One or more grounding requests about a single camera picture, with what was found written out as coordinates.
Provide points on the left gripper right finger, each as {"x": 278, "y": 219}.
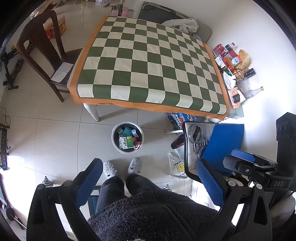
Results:
{"x": 254, "y": 222}

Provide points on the grey fuzzy slipper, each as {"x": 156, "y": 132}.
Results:
{"x": 109, "y": 169}
{"x": 135, "y": 166}

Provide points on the grey padded chair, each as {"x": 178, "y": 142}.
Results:
{"x": 170, "y": 18}

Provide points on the pile of snacks and bottles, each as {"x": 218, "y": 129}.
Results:
{"x": 234, "y": 66}

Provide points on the dark wooden chair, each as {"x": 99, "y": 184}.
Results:
{"x": 35, "y": 33}

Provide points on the right grey fuzzy slipper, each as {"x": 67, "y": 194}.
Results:
{"x": 135, "y": 166}

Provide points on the white round trash bin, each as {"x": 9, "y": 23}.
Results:
{"x": 127, "y": 129}

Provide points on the blue Super cardboard box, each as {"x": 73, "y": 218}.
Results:
{"x": 177, "y": 119}

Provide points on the white table leg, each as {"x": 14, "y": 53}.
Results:
{"x": 92, "y": 110}

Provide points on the black red flip-flop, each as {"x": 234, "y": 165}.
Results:
{"x": 178, "y": 142}

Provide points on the white smiley plastic bag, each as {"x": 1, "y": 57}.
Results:
{"x": 177, "y": 167}

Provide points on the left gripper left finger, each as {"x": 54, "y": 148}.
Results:
{"x": 44, "y": 222}

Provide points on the green white checkered tablecloth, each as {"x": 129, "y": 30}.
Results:
{"x": 139, "y": 64}

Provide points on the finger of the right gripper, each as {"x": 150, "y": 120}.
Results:
{"x": 259, "y": 167}
{"x": 250, "y": 157}

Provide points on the blue folder board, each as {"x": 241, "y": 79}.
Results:
{"x": 224, "y": 139}

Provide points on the left grey fuzzy slipper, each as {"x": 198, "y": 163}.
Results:
{"x": 109, "y": 169}

